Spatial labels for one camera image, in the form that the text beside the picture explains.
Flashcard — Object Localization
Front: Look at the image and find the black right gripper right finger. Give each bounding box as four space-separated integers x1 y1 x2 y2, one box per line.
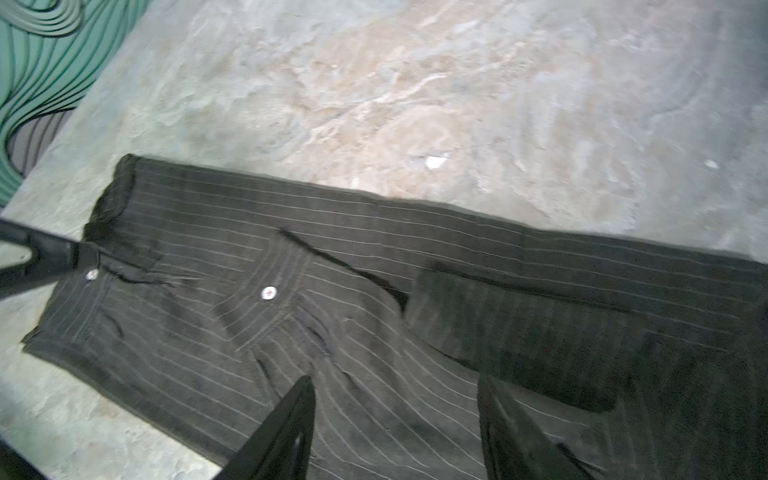
477 374 591 479

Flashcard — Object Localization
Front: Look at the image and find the dark grey pinstripe shirt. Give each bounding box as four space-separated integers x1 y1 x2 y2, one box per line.
24 155 767 479

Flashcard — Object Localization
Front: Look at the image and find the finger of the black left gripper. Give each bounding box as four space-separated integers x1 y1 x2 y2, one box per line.
1 219 99 299

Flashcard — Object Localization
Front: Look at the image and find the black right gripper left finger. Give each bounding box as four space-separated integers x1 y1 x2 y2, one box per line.
215 376 316 480

